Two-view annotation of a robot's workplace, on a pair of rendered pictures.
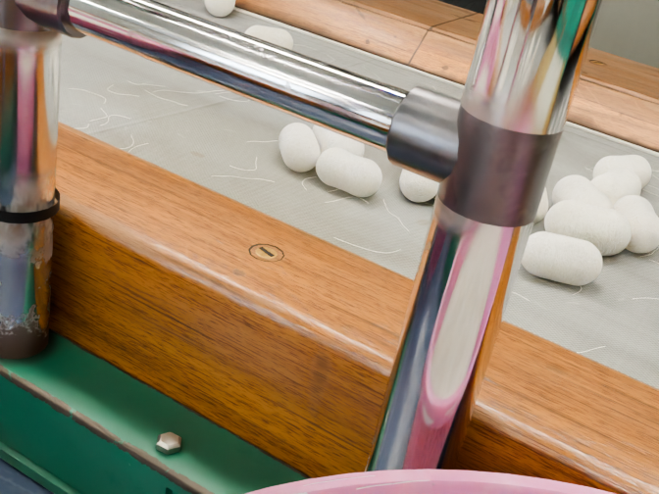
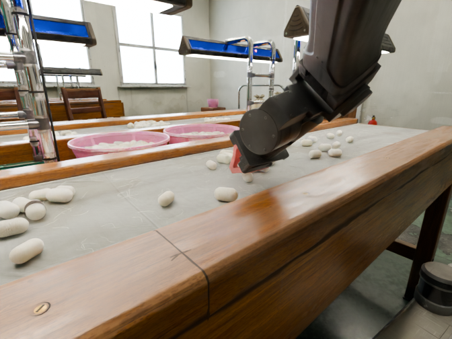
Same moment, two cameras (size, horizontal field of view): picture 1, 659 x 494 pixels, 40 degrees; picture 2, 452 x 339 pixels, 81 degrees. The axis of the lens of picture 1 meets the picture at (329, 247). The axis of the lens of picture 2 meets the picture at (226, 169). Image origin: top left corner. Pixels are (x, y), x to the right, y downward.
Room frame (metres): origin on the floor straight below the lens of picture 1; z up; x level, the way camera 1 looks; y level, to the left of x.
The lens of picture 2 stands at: (0.80, -0.24, 0.91)
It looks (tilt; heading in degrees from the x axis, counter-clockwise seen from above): 17 degrees down; 114
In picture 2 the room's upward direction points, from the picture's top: straight up
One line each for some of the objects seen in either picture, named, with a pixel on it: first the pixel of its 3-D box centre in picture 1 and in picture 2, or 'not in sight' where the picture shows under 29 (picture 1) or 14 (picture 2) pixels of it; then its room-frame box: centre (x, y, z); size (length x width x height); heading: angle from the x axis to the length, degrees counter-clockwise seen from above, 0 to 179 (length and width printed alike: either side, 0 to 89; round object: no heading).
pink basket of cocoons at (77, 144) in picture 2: not in sight; (123, 155); (0.23, 0.33, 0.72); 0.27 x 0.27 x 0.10
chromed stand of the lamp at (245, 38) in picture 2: not in sight; (248, 89); (0.36, 1.05, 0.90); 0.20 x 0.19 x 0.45; 64
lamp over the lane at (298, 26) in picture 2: not in sight; (350, 34); (0.79, 0.83, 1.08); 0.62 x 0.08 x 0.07; 64
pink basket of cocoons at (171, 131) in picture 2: not in sight; (202, 142); (0.36, 0.58, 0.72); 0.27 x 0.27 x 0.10
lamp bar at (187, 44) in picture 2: not in sight; (237, 51); (0.29, 1.08, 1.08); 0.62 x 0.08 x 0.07; 64
